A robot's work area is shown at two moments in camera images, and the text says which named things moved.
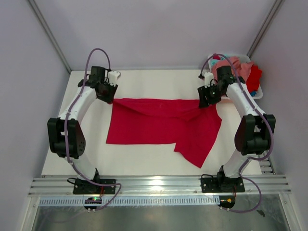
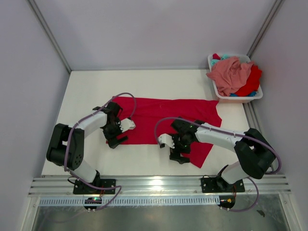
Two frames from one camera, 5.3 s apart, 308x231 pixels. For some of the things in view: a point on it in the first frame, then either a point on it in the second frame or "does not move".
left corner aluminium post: (50, 34) does not move
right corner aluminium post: (264, 28) does not move
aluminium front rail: (160, 186) does not move
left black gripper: (109, 98) -> (112, 138)
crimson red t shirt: (194, 129) does not move
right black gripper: (203, 92) -> (175, 153)
